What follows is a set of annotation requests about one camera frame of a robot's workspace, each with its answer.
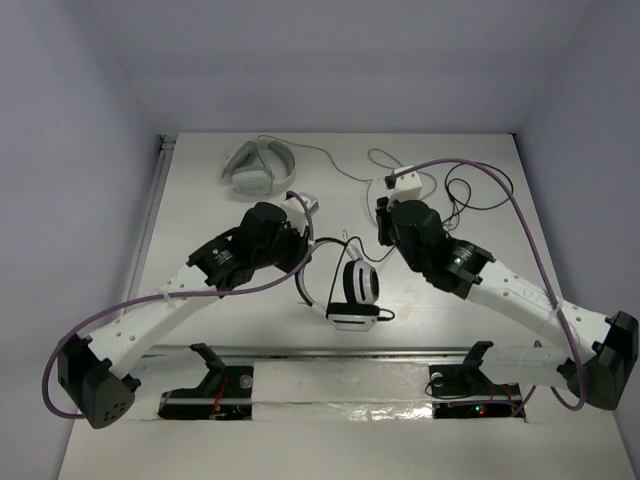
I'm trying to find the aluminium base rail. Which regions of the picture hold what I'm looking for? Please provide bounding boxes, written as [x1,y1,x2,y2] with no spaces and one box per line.
[144,344,541,361]

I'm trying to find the black headphone cable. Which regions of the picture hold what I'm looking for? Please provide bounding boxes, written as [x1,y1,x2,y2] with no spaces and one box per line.
[369,160,516,266]

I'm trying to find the grey white headphones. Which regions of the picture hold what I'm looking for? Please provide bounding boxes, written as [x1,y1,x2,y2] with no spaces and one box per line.
[220,139,298,197]

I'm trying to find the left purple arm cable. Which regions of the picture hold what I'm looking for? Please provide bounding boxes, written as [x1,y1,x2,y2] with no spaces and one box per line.
[40,189,319,419]

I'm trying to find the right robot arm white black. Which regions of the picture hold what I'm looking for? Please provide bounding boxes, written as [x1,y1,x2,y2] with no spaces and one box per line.
[376,197,639,411]

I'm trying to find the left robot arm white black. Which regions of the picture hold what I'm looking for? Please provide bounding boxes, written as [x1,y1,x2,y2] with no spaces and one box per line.
[45,191,319,429]

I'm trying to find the white foam block with tape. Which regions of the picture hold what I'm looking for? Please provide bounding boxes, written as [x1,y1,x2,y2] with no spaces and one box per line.
[251,360,433,422]

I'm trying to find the black white headphones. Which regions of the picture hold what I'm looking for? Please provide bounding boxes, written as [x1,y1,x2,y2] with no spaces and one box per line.
[294,237,396,332]

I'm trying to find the grey headphone cable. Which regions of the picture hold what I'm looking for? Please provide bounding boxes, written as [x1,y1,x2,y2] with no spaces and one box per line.
[257,134,439,226]

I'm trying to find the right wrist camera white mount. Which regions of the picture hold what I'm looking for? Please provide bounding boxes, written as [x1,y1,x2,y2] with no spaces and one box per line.
[384,166,422,204]

